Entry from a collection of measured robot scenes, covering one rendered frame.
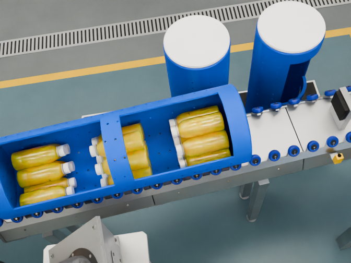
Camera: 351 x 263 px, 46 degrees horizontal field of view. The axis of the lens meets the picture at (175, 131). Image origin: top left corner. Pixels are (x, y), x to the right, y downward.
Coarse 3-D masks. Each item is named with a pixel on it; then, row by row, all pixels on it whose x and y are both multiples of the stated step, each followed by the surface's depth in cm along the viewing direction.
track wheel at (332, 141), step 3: (327, 138) 156; (330, 138) 155; (333, 138) 154; (336, 138) 155; (327, 141) 155; (330, 141) 155; (333, 141) 155; (336, 141) 155; (327, 144) 155; (330, 144) 155; (333, 144) 156; (336, 144) 156
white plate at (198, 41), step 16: (192, 16) 180; (208, 16) 179; (176, 32) 176; (192, 32) 176; (208, 32) 175; (224, 32) 174; (176, 48) 172; (192, 48) 172; (208, 48) 171; (224, 48) 170; (192, 64) 168; (208, 64) 168
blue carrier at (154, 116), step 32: (192, 96) 141; (224, 96) 138; (64, 128) 139; (96, 128) 156; (160, 128) 160; (0, 160) 148; (64, 160) 160; (96, 160) 160; (160, 160) 159; (224, 160) 139; (0, 192) 132; (96, 192) 138
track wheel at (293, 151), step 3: (291, 147) 154; (294, 147) 154; (297, 147) 154; (288, 150) 155; (291, 150) 154; (294, 150) 155; (297, 150) 155; (288, 153) 155; (291, 153) 155; (294, 153) 155; (297, 153) 155; (291, 156) 155; (294, 156) 155
